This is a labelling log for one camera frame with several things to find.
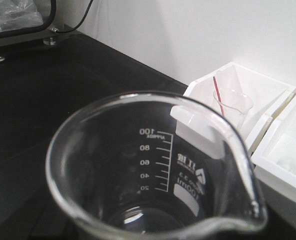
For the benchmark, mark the clear 100ml glass beaker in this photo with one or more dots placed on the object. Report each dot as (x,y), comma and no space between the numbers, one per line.
(153,166)

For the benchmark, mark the small glass beaker left bin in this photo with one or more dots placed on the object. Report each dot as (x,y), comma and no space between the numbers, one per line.
(236,105)

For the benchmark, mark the red stirring rod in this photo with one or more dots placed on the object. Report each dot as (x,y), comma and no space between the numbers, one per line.
(218,96)

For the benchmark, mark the left white storage bin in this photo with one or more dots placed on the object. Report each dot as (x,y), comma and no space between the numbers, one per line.
(270,97)

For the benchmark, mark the white storage bin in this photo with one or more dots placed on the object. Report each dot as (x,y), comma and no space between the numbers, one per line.
(275,164)
(270,97)

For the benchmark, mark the middle white storage bin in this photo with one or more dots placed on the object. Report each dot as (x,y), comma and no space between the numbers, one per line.
(275,164)

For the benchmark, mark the metal framed equipment box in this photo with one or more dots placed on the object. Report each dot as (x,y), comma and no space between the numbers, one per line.
(27,20)

